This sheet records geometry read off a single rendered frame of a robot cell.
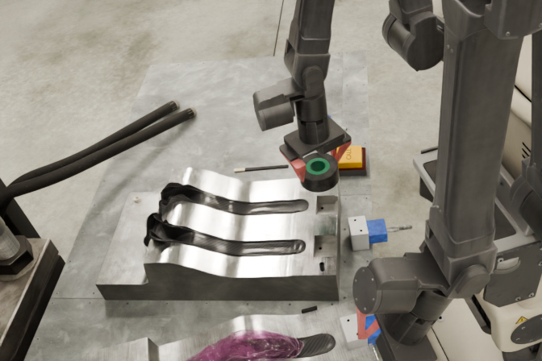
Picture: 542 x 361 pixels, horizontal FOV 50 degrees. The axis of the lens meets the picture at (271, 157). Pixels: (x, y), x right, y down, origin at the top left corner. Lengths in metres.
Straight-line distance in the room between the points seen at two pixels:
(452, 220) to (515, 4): 0.27
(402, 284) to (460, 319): 1.07
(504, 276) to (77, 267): 0.90
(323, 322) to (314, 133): 0.35
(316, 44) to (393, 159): 1.68
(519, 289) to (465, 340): 0.70
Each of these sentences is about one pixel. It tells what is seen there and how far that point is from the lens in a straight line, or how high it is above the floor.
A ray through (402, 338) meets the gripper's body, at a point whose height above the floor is 1.09.
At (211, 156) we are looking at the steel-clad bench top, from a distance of 1.52.
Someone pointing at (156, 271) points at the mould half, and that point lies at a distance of 1.18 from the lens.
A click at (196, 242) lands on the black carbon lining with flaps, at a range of 1.19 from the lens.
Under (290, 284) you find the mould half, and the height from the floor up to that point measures 0.86.
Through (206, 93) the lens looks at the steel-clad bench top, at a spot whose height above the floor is 0.80.
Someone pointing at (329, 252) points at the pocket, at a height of 0.86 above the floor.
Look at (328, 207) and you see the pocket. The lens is 1.25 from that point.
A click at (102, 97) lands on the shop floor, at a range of 3.38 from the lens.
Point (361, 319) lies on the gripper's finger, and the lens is 0.88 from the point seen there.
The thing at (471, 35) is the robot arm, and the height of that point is 1.54.
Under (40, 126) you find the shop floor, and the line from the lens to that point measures 3.35.
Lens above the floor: 1.80
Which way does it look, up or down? 43 degrees down
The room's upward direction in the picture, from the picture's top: 12 degrees counter-clockwise
